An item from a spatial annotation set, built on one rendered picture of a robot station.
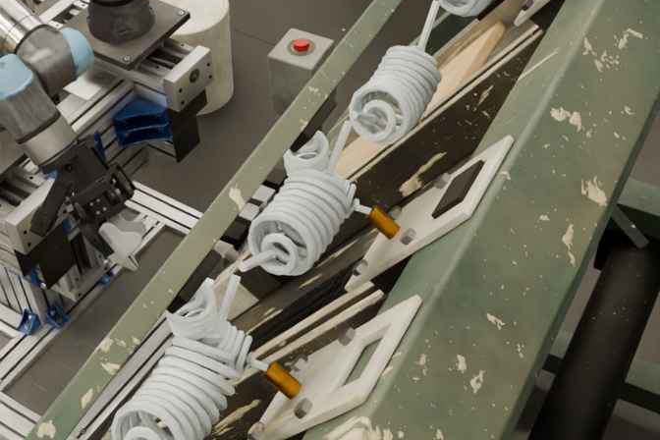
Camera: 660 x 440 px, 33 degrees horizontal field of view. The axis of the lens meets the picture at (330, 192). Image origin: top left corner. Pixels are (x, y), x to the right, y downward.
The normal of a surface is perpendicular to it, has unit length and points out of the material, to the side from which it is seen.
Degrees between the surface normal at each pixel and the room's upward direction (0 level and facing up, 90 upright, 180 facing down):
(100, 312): 0
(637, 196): 0
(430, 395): 35
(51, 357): 0
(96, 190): 68
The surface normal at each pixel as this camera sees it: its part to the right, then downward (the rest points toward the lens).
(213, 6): -0.03, -0.69
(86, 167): -0.04, 0.40
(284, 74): -0.46, 0.65
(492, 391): 0.49, -0.39
